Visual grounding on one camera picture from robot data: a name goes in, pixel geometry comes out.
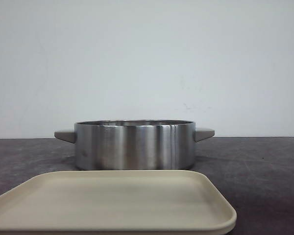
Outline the beige plastic tray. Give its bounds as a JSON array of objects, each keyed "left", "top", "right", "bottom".
[{"left": 0, "top": 170, "right": 237, "bottom": 235}]

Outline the stainless steel steamer pot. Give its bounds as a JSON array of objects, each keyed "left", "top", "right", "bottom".
[{"left": 54, "top": 119, "right": 215, "bottom": 170}]

